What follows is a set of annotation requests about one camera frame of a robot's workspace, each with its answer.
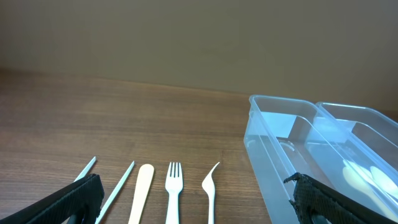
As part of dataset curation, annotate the right clear plastic container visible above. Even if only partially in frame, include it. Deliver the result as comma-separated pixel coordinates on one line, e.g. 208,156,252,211
317,102,397,217

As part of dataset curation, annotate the clear plastic container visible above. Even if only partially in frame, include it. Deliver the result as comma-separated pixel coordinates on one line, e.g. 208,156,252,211
243,94,398,224
317,102,397,217

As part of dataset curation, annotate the white plastic spoon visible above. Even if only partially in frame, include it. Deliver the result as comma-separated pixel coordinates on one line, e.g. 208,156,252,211
371,166,398,198
343,160,384,191

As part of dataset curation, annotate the white side-lying fork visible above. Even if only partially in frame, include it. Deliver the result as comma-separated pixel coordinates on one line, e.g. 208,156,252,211
95,161,135,224
201,162,219,224

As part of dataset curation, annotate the white plastic fork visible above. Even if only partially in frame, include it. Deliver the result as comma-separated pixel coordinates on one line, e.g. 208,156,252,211
165,162,183,224

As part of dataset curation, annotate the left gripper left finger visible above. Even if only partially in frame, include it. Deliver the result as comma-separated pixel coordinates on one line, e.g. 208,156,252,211
1,174,104,224

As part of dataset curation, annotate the far left white fork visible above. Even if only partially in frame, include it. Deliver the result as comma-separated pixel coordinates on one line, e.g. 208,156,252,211
75,156,96,182

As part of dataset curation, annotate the left clear plastic container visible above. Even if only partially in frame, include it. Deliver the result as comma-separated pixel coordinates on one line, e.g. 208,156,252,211
243,94,398,224

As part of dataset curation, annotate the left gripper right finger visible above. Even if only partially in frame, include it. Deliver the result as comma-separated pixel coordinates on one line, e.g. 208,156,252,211
283,172,397,224

